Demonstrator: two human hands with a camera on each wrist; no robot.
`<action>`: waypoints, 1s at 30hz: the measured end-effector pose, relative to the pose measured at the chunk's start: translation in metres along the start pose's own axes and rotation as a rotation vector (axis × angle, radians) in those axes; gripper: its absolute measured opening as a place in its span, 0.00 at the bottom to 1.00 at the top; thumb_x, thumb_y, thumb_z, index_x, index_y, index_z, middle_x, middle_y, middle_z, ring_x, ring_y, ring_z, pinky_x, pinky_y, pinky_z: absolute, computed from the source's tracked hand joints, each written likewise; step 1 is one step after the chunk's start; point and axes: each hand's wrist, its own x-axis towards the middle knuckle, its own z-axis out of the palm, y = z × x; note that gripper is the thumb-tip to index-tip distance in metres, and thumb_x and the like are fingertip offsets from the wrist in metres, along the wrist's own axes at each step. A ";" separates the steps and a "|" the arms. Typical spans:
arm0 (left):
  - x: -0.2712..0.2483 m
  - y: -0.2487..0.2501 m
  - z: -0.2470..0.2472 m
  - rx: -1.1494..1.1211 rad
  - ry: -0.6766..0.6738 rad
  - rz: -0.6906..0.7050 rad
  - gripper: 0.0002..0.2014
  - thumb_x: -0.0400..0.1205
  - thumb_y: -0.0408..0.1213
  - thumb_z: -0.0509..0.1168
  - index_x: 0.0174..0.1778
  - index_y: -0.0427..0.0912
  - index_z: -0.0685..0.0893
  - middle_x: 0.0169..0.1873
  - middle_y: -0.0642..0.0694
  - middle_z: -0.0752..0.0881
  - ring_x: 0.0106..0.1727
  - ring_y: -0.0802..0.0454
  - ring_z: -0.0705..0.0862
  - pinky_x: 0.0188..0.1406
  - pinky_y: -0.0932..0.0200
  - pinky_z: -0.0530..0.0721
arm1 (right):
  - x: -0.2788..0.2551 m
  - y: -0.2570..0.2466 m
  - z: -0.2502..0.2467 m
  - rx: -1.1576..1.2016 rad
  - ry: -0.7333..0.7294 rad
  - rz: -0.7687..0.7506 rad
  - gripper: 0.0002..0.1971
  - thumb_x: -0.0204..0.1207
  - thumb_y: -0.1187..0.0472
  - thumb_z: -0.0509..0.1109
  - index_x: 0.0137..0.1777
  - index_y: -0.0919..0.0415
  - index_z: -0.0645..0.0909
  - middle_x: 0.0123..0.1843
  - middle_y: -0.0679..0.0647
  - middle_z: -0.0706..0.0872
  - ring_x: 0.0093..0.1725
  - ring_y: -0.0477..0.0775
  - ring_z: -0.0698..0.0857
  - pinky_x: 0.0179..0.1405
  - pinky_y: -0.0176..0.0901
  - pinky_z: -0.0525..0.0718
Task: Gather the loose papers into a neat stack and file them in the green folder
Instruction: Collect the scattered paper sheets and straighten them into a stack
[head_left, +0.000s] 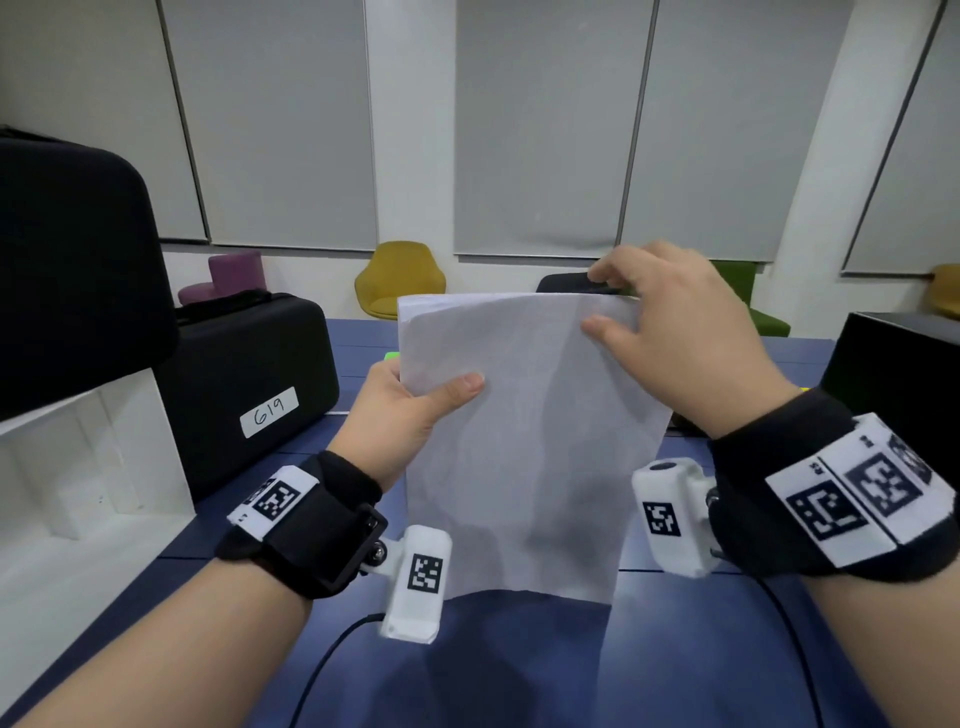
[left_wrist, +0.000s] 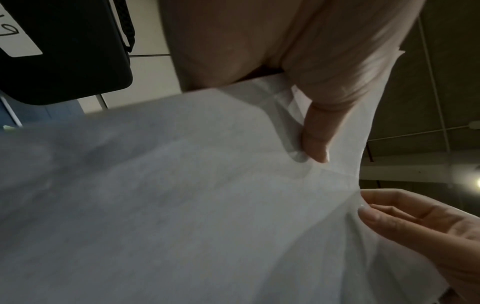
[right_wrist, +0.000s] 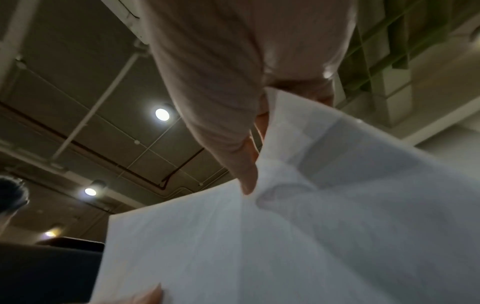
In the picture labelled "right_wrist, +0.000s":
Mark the person's right hand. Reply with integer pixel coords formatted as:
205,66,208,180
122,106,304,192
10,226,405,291
140,0,359,196

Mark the green ceiling grid panel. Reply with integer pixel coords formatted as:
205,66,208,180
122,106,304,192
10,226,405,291
335,0,480,103

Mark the large black carrying case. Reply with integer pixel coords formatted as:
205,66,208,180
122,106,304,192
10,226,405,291
0,236,106,304

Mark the round ceiling lamp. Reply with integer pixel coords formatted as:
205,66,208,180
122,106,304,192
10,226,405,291
82,179,107,198
153,103,175,123
41,226,65,239

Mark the neat white paper sheaf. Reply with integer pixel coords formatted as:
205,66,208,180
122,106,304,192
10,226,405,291
87,87,480,304

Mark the person's left hand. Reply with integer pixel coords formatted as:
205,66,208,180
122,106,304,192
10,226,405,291
127,282,165,304

